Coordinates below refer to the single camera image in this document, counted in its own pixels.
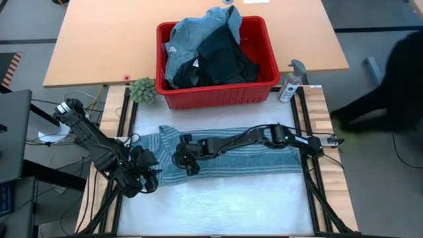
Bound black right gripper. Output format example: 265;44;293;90
171;134;212;169

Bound blue white-striped button shirt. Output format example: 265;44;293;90
137;124;303;186

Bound red plastic laundry bin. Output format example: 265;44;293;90
155;15;281;110

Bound light wooden side board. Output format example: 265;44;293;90
302;85;360;232
75;85;133;234

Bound small green succulent plant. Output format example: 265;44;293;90
128;77;157;105

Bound white round disc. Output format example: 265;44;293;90
38;124;72;143

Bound dark navy garment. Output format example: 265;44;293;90
171;23;260;89

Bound black desk support bar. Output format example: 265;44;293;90
28;104;61;128

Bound light blue jeans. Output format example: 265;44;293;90
164;5;243;89

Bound clear spray bottle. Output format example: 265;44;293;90
277;59;307;103

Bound large tan wooden table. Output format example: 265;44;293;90
42;0;350;89

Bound grey laptop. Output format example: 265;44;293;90
0;89;32;184

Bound black keyboard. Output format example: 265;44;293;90
0;183;13;216

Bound hazard-striped floor mat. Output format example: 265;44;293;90
0;52;22;89

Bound grey metal table leg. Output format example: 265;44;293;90
363;56;385;87

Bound person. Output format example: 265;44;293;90
330;29;423;133

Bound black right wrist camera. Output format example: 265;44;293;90
186;163;201;177

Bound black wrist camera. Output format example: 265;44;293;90
144;174;161;194
186;163;201;177

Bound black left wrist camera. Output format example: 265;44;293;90
144;174;161;194

